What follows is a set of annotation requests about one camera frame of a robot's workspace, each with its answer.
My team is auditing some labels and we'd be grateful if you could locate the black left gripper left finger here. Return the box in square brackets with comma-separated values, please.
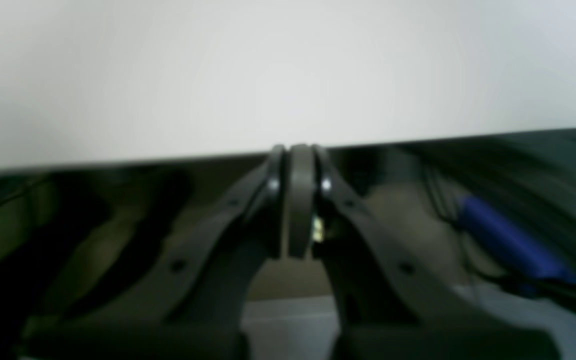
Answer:
[23, 145, 286, 360]

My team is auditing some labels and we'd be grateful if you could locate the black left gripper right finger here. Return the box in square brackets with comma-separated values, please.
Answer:
[288, 145, 561, 360]

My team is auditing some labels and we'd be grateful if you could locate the blue cylindrical object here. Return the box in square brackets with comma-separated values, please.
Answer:
[457, 196, 576, 286]

